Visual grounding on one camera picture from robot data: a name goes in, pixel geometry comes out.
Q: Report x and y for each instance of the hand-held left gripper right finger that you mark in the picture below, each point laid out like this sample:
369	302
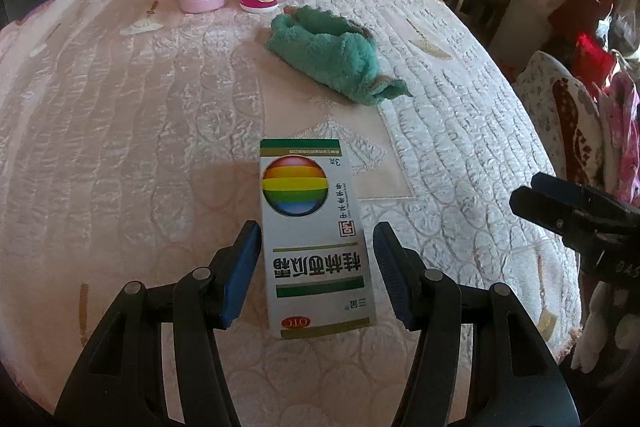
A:
392	277

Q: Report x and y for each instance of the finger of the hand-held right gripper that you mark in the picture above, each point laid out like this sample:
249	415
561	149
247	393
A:
585	197
550	212

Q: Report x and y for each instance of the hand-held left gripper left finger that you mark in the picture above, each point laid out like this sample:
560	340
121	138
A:
242	277

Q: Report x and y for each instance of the white medicine box rainbow logo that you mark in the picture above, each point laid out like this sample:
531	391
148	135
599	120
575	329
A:
315	257

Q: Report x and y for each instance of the white fleece clothing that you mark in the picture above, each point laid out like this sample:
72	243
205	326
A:
600	332

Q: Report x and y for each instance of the pink floral blanket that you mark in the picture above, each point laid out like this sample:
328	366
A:
625	132

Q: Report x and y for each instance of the sofa with patterned cover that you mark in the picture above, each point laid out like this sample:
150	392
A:
565	107

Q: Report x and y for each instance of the green towel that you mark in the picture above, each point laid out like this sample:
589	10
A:
325	52

